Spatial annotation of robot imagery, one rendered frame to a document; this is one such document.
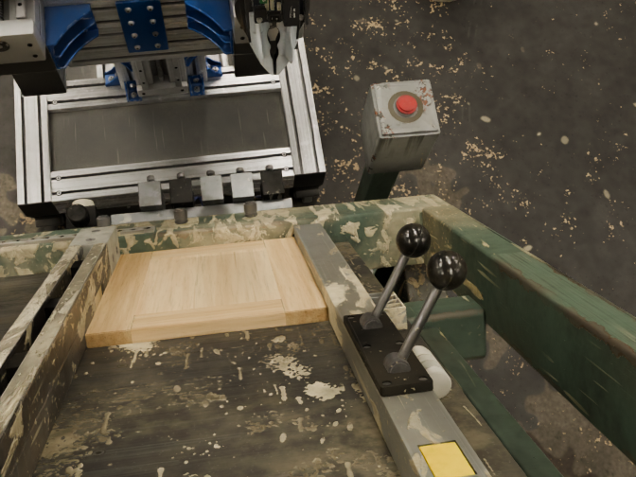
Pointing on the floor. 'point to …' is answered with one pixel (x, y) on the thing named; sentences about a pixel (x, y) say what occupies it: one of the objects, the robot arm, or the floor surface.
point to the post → (375, 185)
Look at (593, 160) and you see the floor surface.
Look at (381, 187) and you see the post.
